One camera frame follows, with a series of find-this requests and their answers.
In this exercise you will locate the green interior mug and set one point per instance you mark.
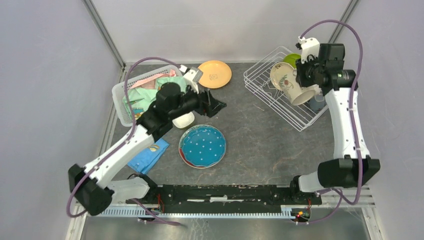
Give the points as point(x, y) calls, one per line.
point(300, 95)

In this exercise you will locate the aluminium corner post right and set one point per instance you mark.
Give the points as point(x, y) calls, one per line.
point(340, 30)

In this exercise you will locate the white wire dish rack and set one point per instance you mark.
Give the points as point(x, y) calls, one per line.
point(257, 81)

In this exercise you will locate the blue printed cloth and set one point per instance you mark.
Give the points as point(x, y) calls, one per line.
point(143, 162)

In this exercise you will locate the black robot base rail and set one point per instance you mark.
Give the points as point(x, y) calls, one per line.
point(224, 199)

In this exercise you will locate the orange plate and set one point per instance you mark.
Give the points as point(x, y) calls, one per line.
point(216, 74)

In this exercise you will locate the pink cloth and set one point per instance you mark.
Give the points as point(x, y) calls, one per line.
point(141, 82)

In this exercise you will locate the lime green plate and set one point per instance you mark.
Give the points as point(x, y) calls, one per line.
point(291, 59)

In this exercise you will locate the teal rimmed red plate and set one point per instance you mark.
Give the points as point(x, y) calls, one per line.
point(185, 159)

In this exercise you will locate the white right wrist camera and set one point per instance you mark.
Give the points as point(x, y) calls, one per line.
point(309, 47)

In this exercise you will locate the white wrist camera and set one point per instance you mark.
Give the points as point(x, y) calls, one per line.
point(191, 76)
point(309, 47)

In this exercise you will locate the white plastic basket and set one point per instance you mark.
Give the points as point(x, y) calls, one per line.
point(118, 92)

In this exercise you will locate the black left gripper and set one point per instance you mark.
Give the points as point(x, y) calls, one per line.
point(208, 105)

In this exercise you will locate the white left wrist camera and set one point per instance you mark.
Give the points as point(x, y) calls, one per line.
point(191, 76)

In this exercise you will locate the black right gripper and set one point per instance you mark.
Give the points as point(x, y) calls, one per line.
point(300, 67)

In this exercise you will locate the green printed cloth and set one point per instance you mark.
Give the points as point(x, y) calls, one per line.
point(140, 98)

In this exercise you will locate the small white blue cup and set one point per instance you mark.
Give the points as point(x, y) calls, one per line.
point(317, 103)

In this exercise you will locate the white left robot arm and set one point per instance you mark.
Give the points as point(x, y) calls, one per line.
point(89, 184)

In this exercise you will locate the aluminium corner post left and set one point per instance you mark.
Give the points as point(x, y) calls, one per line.
point(100, 25)

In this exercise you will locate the cream floral plate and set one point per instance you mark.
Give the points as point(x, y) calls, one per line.
point(282, 76)

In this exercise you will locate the aluminium corner post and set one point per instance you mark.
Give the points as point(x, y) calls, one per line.
point(340, 30)
point(100, 25)

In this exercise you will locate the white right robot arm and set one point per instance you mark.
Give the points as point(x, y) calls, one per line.
point(322, 64)

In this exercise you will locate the blue dotted plate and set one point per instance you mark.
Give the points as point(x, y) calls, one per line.
point(202, 146)

